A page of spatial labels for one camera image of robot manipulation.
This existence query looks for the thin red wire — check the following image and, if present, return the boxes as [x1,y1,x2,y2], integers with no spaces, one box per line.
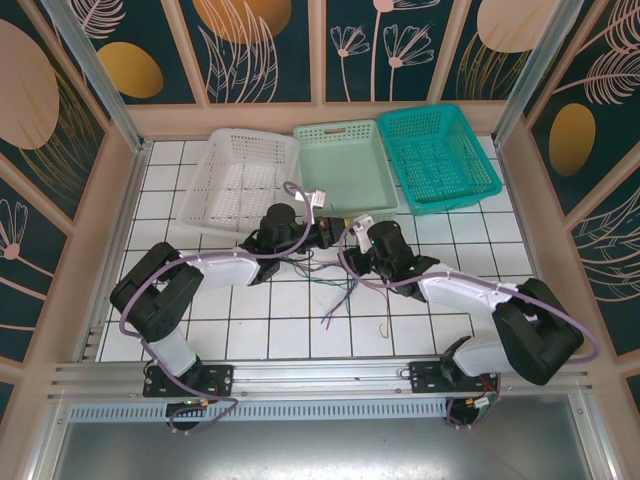
[324,279,361,329]

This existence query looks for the white plastic basket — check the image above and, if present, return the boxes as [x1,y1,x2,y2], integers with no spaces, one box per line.
[178,127,301,245]

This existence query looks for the mint green plastic basket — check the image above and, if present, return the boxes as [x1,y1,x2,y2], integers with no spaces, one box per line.
[292,118,401,232]

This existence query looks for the teal plastic basket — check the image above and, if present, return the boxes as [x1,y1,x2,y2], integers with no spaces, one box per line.
[375,103,504,217]

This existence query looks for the grey metal sheet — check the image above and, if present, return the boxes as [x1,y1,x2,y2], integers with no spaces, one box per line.
[29,394,616,480]

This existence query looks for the black base electronics module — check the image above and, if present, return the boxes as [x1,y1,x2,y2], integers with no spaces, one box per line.
[166,399,214,434]

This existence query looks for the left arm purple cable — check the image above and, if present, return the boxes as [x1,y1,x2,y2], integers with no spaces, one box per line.
[119,180,321,435]

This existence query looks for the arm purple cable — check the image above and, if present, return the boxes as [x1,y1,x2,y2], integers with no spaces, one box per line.
[119,180,321,435]
[337,227,601,431]

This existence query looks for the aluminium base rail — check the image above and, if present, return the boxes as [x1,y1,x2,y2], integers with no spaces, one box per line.
[47,357,596,401]

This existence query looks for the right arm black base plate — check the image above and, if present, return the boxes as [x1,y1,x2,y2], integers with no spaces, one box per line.
[408,360,501,396]

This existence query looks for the aluminium side rail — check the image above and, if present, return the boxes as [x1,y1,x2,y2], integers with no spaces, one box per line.
[74,142,154,362]

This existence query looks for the white slotted cable duct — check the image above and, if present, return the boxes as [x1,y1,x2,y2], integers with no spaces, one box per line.
[67,402,454,421]

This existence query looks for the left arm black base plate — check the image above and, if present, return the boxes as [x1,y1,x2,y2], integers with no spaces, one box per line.
[143,364,235,399]

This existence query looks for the aluminium frame post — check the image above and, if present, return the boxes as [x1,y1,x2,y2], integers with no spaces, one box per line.
[39,0,154,156]
[492,0,599,146]

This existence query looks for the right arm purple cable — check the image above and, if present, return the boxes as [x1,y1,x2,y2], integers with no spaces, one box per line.
[337,227,601,431]

